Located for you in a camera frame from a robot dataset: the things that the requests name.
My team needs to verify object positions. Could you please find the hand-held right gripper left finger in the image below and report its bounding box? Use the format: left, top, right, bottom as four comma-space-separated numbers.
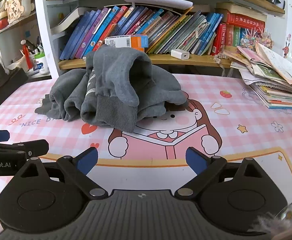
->
16, 147, 109, 200

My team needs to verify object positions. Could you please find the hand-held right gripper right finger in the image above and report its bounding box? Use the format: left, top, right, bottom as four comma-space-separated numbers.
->
174, 147, 270, 200

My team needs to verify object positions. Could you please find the grey fleece towel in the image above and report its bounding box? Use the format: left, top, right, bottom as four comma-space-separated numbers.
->
34, 44, 188, 133

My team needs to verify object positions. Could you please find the pink checkered desk mat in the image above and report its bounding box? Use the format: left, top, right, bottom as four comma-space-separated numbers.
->
0, 72, 292, 230

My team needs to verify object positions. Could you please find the white bottle with green cap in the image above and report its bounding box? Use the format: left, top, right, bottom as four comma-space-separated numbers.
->
33, 51, 52, 75

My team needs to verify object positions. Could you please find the white pen holder with pens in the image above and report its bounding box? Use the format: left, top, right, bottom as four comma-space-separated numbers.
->
19, 36, 45, 70

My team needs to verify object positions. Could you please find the white charger adapter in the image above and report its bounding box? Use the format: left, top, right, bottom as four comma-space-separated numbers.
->
170, 49, 190, 60

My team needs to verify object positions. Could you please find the wooden and white bookshelf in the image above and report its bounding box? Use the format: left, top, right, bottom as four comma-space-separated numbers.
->
0, 0, 287, 78

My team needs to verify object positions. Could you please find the pile of worn booklets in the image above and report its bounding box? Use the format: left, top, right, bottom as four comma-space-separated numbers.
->
222, 42, 292, 110

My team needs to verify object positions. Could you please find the orange and white box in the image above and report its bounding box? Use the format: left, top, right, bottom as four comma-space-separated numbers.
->
104, 34, 149, 53

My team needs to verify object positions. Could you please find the white thick book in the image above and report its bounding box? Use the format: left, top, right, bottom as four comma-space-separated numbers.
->
50, 7, 86, 34

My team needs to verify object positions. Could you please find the rabbit figure ornament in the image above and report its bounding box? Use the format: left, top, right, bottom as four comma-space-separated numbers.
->
4, 0, 34, 23

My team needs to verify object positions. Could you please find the colourful bead ornament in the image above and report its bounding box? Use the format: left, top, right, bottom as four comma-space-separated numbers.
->
240, 27, 274, 48

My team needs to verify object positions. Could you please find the row of colourful books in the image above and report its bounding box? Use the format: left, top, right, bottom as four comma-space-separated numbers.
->
59, 5, 227, 61

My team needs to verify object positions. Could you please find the red thick dictionary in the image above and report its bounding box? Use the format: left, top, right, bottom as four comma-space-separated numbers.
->
222, 9, 266, 32

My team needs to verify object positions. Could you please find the beige thick book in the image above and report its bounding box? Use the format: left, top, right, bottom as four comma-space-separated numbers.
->
215, 2, 268, 22

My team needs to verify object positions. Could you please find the cartoon wall sticker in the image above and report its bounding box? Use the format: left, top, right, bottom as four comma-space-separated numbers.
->
282, 33, 292, 58

